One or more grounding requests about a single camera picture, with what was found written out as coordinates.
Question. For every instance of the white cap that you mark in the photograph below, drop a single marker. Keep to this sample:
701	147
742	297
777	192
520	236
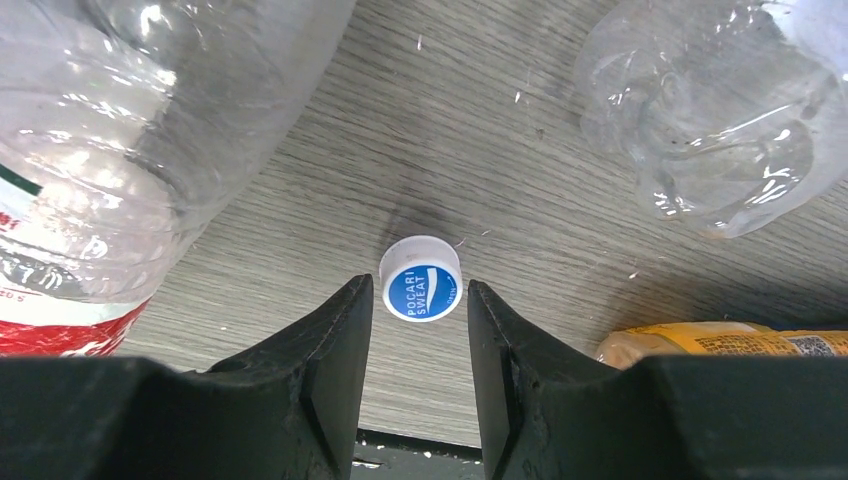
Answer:
420	279

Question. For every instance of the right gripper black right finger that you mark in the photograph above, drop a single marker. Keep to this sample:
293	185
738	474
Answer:
547	411

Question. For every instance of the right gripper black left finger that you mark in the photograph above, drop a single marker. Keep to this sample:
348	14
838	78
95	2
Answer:
285	408

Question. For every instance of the red label water bottle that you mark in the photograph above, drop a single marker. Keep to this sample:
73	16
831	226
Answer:
126	127

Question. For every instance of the orange blue label bottle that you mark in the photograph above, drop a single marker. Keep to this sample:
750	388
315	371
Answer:
621	349

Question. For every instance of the clear plastic bottle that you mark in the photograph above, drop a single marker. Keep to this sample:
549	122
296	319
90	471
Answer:
732	113

